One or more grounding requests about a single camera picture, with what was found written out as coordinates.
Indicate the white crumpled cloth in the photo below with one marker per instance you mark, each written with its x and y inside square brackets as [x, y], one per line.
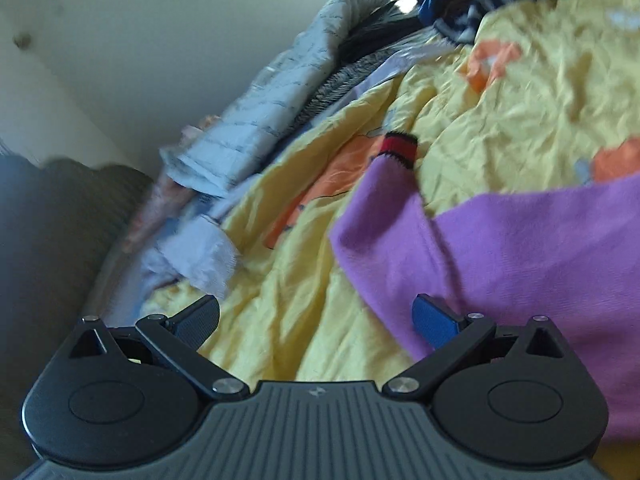
[195, 255]

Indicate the yellow printed blanket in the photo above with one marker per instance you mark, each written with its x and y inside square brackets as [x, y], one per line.
[540, 110]

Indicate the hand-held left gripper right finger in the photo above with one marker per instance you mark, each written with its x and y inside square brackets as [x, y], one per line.
[431, 321]

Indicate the grey knitted garment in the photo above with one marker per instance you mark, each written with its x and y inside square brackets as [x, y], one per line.
[345, 76]

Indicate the pale grey quilted jacket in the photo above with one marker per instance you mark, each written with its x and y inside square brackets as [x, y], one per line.
[285, 90]

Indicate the pink floral cloth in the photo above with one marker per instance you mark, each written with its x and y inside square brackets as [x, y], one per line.
[150, 210]

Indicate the purple sweater with red trim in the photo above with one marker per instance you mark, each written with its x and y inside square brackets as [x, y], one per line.
[505, 255]

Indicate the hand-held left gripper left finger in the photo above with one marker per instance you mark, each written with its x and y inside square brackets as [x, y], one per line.
[199, 319]

